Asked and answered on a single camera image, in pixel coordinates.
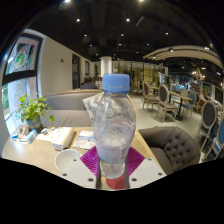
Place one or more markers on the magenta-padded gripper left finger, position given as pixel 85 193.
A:
pixel 78 171

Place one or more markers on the white round pillar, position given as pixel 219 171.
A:
pixel 106 66

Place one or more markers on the green potted plant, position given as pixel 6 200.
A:
pixel 31 108

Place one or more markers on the clear bottle with blue cap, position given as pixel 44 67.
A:
pixel 114 126

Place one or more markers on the small blue box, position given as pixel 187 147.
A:
pixel 32 136

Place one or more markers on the flat round red coaster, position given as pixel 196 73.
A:
pixel 115 183

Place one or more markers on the brown paper pad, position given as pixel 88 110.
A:
pixel 22 130

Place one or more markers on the orange and white box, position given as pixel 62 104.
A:
pixel 63 138

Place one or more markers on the small white blue packet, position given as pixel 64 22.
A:
pixel 85 136

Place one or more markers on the grey white chevron cushion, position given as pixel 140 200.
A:
pixel 90 106

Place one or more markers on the window with colourful poster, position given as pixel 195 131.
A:
pixel 18 66

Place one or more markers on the white mug with dark lettering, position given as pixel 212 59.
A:
pixel 66 160

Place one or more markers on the group of ceiling spotlights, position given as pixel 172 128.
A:
pixel 127 20

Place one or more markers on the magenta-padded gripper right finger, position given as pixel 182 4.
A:
pixel 145 172

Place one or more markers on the person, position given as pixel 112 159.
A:
pixel 88 84

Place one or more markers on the dark grey tufted armchair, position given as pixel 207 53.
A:
pixel 173 146

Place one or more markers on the grey curved sofa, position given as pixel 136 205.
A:
pixel 66 105

